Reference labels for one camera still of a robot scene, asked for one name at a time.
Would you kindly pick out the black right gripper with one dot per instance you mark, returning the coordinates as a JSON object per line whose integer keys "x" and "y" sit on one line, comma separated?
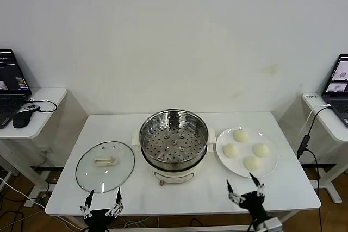
{"x": 254, "y": 202}

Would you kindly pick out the white metal table frame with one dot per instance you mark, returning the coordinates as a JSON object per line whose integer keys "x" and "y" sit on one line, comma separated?
{"x": 176, "y": 228}

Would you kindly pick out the white side table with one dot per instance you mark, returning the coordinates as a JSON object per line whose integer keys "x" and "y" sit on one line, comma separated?
{"x": 334, "y": 131}
{"x": 40, "y": 107}

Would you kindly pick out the perforated steel steamer basket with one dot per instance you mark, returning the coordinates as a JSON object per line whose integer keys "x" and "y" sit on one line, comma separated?
{"x": 174, "y": 145}

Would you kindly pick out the round white plate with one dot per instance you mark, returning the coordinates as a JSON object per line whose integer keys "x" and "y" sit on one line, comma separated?
{"x": 244, "y": 147}

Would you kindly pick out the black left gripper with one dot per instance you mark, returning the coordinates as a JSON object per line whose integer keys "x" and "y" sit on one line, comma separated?
{"x": 98, "y": 219}

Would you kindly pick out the open black laptop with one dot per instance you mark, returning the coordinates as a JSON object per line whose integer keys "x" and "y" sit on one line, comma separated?
{"x": 337, "y": 85}
{"x": 11, "y": 80}

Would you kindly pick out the cream electric cooker pot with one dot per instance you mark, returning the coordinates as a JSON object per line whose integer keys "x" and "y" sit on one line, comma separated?
{"x": 174, "y": 173}

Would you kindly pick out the black computer mouse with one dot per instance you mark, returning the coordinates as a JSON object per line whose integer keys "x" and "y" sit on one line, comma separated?
{"x": 21, "y": 119}

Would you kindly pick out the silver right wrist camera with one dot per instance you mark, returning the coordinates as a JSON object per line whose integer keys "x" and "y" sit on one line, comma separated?
{"x": 273, "y": 225}

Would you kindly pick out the round glass pot lid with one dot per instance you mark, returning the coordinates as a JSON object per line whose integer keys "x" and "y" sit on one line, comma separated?
{"x": 106, "y": 161}

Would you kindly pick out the white steamed baozi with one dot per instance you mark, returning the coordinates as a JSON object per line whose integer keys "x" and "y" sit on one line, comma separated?
{"x": 230, "y": 151}
{"x": 261, "y": 150}
{"x": 240, "y": 136}
{"x": 252, "y": 163}

